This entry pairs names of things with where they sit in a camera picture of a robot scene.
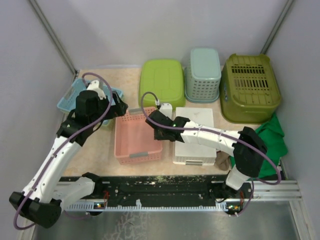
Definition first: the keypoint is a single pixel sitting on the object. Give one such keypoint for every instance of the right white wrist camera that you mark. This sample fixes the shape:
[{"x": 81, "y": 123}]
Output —
[{"x": 165, "y": 108}]

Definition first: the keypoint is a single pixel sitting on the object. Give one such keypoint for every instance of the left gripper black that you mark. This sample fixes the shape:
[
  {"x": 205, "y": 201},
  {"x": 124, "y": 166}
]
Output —
[{"x": 118, "y": 109}]

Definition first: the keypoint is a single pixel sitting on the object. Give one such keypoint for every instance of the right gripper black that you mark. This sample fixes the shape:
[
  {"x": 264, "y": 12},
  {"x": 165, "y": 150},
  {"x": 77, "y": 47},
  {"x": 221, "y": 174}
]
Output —
[{"x": 157, "y": 136}]

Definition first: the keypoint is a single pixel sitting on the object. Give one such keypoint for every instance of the brown striped sock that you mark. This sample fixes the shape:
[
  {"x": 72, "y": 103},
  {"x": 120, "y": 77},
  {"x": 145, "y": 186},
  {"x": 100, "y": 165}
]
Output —
[{"x": 222, "y": 161}]

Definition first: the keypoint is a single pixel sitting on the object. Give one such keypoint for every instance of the pink perforated basket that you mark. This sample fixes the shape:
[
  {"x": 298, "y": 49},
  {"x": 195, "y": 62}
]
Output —
[{"x": 134, "y": 141}]

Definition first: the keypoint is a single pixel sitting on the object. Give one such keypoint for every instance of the lime green plastic tub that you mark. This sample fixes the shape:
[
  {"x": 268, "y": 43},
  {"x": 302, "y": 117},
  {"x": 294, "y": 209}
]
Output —
[{"x": 165, "y": 78}]

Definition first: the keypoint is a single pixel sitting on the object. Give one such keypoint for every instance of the white perforated basket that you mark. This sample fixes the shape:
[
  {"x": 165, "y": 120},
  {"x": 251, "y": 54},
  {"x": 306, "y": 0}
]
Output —
[{"x": 191, "y": 153}]

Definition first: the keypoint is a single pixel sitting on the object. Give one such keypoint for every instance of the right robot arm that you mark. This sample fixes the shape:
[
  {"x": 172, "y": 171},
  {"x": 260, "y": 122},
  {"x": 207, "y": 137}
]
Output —
[{"x": 245, "y": 146}]

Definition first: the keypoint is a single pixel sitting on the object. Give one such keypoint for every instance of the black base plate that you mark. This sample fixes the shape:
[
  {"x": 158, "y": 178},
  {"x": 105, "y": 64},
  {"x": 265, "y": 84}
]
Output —
[{"x": 99, "y": 205}]

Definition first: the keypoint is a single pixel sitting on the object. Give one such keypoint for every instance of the light blue perforated basket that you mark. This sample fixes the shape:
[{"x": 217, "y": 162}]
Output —
[{"x": 203, "y": 75}]

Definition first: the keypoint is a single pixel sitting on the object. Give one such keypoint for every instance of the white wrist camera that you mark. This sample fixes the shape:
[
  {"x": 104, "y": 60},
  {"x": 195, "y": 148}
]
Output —
[
  {"x": 165, "y": 108},
  {"x": 97, "y": 86}
]

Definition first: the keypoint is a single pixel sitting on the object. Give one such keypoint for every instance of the aluminium frame rail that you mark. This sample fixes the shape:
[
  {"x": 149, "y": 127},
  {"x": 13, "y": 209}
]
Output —
[{"x": 275, "y": 190}]

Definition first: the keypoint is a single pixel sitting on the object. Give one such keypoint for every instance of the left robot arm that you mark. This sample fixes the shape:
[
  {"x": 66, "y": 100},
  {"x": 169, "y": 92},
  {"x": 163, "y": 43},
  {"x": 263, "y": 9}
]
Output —
[{"x": 38, "y": 201}]

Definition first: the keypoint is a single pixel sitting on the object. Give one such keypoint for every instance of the light green perforated basket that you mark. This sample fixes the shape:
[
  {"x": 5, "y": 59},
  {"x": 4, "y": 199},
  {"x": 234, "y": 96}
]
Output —
[{"x": 108, "y": 125}]

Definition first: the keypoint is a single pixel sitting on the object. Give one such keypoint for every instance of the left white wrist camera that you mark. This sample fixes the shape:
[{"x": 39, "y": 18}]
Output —
[{"x": 97, "y": 86}]

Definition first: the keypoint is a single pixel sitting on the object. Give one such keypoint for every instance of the olive green large container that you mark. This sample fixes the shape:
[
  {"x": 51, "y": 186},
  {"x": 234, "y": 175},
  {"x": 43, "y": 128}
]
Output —
[{"x": 248, "y": 89}]

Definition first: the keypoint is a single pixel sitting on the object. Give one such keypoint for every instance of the green cloth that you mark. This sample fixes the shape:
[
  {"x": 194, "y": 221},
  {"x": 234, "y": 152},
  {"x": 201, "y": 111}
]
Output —
[{"x": 272, "y": 134}]

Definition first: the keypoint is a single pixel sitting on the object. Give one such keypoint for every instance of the pale blue basket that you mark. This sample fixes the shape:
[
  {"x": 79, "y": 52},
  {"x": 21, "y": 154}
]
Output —
[{"x": 68, "y": 101}]

